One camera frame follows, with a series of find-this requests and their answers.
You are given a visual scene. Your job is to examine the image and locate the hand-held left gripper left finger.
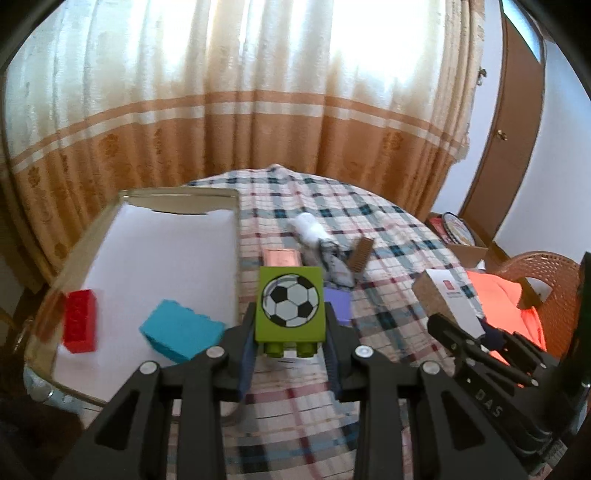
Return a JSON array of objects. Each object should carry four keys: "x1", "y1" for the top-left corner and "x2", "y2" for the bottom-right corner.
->
[{"x1": 53, "y1": 301, "x2": 259, "y2": 480}]

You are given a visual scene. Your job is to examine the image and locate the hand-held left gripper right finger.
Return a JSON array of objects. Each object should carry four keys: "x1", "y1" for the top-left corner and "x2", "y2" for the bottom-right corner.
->
[{"x1": 323, "y1": 302, "x2": 529, "y2": 480}]

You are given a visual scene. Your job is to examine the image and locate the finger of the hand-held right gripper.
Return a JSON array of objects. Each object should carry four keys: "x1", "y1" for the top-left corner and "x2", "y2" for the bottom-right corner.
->
[
  {"x1": 427, "y1": 314, "x2": 541, "y2": 388},
  {"x1": 478, "y1": 320, "x2": 552, "y2": 365}
]

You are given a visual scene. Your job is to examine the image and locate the white and tan box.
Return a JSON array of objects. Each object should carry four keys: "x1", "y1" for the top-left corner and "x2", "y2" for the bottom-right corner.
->
[{"x1": 412, "y1": 269, "x2": 485, "y2": 340}]

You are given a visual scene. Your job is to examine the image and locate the purple toy block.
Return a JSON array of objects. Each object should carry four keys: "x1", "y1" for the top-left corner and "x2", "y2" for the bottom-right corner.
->
[{"x1": 323, "y1": 287, "x2": 352, "y2": 324}]

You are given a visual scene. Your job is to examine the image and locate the green block with soccer ball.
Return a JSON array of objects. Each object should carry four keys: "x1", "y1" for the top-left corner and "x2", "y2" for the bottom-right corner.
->
[{"x1": 254, "y1": 265, "x2": 328, "y2": 360}]

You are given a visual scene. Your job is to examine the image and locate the teal toy block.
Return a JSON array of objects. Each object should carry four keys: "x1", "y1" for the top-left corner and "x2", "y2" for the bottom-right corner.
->
[{"x1": 139, "y1": 299, "x2": 226, "y2": 363}]

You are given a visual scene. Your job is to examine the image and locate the brown comb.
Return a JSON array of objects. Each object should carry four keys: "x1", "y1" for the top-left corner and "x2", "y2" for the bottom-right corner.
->
[{"x1": 348, "y1": 237, "x2": 375, "y2": 273}]

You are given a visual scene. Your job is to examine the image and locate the cardboard box with white lining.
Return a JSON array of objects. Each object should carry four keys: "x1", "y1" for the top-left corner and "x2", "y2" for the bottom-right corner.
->
[{"x1": 25, "y1": 187, "x2": 243, "y2": 408}]

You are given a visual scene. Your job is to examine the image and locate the red toy block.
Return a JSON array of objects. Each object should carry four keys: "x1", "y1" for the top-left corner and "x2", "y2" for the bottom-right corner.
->
[{"x1": 62, "y1": 289, "x2": 100, "y2": 354}]

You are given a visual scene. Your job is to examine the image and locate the orange cloth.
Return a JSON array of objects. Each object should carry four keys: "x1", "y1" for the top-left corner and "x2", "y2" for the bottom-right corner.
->
[{"x1": 466, "y1": 271, "x2": 548, "y2": 388}]

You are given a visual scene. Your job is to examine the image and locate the brown plastic chair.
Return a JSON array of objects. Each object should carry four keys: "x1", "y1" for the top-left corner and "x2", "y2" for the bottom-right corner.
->
[{"x1": 496, "y1": 251, "x2": 583, "y2": 358}]

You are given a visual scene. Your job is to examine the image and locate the plaid tablecloth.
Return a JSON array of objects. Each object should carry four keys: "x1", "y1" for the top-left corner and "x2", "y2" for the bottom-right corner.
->
[{"x1": 78, "y1": 166, "x2": 490, "y2": 480}]

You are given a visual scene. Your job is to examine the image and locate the small cardboard box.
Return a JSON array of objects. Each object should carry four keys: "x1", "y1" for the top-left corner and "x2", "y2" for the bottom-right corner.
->
[{"x1": 427, "y1": 212, "x2": 489, "y2": 269}]

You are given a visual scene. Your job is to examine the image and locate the white rolled cloth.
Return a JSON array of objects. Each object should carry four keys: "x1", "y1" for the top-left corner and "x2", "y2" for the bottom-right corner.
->
[{"x1": 316, "y1": 237, "x2": 358, "y2": 289}]

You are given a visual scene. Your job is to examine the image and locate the copper pink box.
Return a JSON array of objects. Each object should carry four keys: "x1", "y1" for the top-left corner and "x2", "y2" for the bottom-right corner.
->
[{"x1": 262, "y1": 248, "x2": 303, "y2": 268}]

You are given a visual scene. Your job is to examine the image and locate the round printed tin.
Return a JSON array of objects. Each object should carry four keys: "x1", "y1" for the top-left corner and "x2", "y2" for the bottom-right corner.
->
[{"x1": 438, "y1": 212, "x2": 476, "y2": 246}]

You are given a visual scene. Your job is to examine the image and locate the white plastic bottle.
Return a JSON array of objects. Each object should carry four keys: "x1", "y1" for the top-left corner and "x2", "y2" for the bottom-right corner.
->
[{"x1": 290, "y1": 213, "x2": 333, "y2": 247}]

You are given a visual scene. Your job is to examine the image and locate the wooden door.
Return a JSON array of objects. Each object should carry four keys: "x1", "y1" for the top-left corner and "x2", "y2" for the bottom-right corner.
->
[{"x1": 457, "y1": 11, "x2": 546, "y2": 236}]

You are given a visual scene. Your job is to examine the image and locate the cream and orange curtain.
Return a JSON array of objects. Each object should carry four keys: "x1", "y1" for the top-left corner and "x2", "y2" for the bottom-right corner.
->
[{"x1": 0, "y1": 0, "x2": 486, "y2": 292}]

